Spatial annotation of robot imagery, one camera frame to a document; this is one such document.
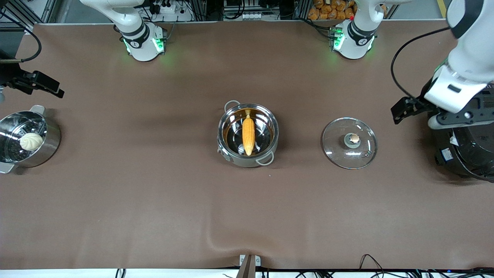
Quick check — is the steel cooking pot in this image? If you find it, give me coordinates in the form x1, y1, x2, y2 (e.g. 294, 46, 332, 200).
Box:
217, 100, 280, 168

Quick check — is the white socket strip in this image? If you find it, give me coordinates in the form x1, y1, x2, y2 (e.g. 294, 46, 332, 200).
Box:
223, 11, 264, 21

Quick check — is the bag of orange fruit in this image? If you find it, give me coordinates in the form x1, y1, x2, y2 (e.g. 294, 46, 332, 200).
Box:
308, 0, 355, 20

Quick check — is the black rice cooker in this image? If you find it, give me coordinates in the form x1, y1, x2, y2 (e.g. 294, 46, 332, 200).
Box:
427, 116, 494, 183

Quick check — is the glass pot lid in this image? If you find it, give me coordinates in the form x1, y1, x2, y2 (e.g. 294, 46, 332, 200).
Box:
322, 117, 378, 170

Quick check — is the yellow corn cob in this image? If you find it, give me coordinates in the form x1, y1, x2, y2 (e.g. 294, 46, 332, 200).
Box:
242, 109, 255, 156

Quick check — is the black looped cable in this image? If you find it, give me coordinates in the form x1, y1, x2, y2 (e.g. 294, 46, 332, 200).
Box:
359, 254, 390, 273

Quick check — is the steel steamer pot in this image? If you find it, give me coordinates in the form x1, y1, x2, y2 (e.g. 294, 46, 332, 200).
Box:
0, 105, 61, 174

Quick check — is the white power strip with plugs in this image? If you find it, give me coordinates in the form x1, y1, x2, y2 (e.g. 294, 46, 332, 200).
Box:
149, 0, 193, 22

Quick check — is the brown table mat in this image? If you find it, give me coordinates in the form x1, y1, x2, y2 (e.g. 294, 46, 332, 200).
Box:
0, 20, 494, 270

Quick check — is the metal mat clamp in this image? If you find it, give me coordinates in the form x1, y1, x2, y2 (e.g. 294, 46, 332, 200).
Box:
236, 254, 261, 278

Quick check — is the aluminium frame rail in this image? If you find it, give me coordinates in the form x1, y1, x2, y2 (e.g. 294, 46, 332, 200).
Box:
0, 0, 62, 29

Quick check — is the white steamed bun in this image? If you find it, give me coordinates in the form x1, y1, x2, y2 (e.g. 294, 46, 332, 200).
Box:
20, 133, 44, 151

